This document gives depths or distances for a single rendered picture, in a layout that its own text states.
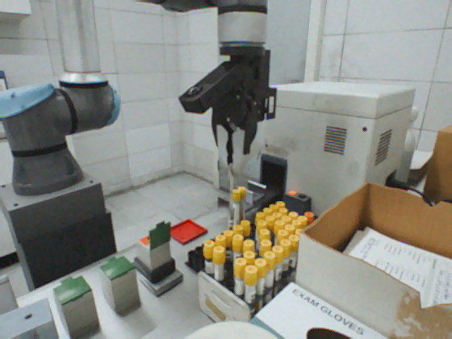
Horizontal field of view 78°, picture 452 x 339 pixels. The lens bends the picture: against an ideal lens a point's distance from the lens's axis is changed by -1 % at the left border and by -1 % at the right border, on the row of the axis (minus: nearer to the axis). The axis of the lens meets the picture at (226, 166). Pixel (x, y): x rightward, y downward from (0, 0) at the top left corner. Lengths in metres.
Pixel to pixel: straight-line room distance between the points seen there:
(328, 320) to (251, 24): 0.40
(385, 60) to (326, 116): 1.36
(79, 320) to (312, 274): 0.32
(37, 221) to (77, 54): 0.39
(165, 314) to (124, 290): 0.07
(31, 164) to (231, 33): 0.52
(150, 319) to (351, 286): 0.29
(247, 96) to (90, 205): 0.48
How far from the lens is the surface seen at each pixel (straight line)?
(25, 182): 0.78
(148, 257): 0.50
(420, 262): 0.56
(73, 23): 0.79
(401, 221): 0.60
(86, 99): 0.79
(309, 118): 0.67
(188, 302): 0.50
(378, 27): 2.02
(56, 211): 0.74
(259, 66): 0.49
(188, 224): 0.68
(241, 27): 0.45
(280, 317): 0.39
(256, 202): 0.69
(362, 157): 0.64
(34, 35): 2.69
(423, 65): 1.94
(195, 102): 0.40
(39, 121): 0.74
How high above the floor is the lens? 1.23
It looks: 20 degrees down
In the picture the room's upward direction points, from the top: straight up
